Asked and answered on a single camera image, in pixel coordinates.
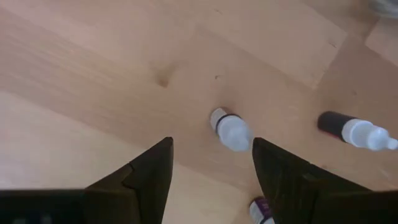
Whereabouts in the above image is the small dark white-capped dye bottle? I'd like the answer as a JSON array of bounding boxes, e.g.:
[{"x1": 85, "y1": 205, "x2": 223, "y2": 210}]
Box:
[
  {"x1": 248, "y1": 196, "x2": 276, "y2": 224},
  {"x1": 210, "y1": 107, "x2": 254, "y2": 153}
]

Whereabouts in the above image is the small magenta-label dye bottle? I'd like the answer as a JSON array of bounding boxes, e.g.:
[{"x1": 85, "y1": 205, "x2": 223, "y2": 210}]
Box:
[{"x1": 317, "y1": 110, "x2": 398, "y2": 152}]

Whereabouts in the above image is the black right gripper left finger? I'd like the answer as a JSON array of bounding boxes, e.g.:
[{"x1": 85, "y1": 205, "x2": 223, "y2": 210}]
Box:
[{"x1": 74, "y1": 136, "x2": 174, "y2": 224}]

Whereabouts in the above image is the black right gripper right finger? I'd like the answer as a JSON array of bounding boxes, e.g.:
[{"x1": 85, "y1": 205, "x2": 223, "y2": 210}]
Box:
[{"x1": 252, "y1": 138, "x2": 398, "y2": 224}]

